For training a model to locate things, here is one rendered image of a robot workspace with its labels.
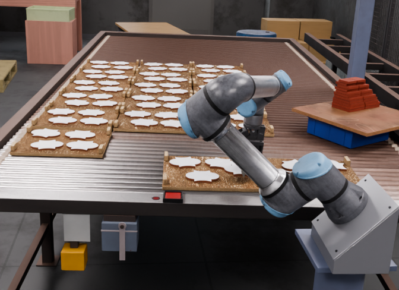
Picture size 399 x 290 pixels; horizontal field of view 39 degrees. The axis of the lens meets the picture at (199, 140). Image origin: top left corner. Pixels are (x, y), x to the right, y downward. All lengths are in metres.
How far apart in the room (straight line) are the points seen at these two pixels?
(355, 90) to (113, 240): 1.59
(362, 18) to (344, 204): 2.38
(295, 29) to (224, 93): 8.15
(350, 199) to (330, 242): 0.16
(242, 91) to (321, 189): 0.42
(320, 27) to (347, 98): 6.92
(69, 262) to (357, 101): 1.72
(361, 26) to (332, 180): 2.37
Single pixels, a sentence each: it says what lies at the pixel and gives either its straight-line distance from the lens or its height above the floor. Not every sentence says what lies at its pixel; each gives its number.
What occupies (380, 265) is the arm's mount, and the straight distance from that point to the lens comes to 1.93.
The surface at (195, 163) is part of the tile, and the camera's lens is 2.45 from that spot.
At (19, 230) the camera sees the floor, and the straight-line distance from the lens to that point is 4.02.
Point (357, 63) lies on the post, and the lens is 4.17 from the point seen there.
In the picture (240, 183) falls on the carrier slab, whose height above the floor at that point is 0.94.
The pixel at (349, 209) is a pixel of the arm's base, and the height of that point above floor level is 1.04.
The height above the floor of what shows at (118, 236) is 0.78.
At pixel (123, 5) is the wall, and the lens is 11.95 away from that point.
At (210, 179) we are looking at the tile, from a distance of 2.30.
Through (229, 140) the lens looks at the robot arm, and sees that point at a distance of 1.80.
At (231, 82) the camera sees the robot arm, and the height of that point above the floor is 1.45.
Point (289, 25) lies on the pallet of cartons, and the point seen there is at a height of 0.67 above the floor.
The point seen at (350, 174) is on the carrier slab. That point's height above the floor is 0.94.
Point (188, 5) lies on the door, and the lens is 11.95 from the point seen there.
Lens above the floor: 1.83
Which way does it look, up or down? 19 degrees down
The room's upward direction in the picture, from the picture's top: 3 degrees clockwise
